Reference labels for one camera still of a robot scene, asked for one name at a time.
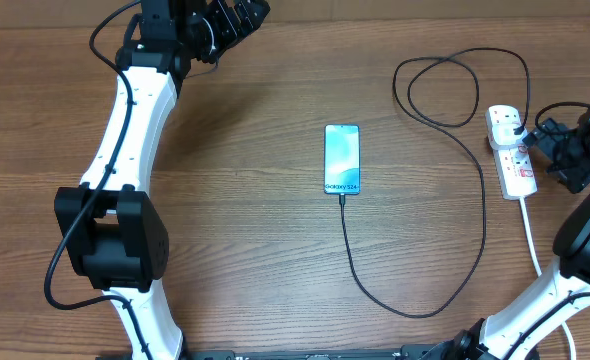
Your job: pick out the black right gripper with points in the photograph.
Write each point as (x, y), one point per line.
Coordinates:
(574, 176)

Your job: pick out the black Galaxy smartphone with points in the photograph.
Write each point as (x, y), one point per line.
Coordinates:
(342, 168)

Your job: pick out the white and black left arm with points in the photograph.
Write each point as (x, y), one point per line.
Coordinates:
(111, 232)

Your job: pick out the white power strip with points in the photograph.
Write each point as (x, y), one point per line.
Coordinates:
(514, 168)

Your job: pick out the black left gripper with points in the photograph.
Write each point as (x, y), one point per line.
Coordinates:
(232, 30)

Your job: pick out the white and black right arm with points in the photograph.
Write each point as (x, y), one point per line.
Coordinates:
(563, 289)

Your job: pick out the white USB charger plug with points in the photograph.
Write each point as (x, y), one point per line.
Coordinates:
(504, 136)

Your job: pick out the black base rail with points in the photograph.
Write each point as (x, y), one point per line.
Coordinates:
(406, 352)

